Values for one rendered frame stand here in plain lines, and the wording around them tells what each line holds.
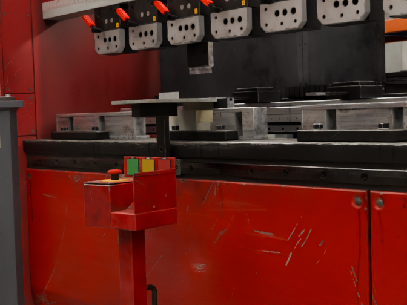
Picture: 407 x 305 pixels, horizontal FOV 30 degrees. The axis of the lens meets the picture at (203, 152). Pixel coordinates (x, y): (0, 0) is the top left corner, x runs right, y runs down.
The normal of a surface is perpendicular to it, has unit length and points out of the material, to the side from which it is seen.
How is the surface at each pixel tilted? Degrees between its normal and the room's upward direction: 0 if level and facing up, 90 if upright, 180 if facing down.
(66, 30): 90
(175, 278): 90
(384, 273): 90
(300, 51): 90
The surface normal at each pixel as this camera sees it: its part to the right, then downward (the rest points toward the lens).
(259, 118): 0.68, 0.02
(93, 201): -0.65, 0.06
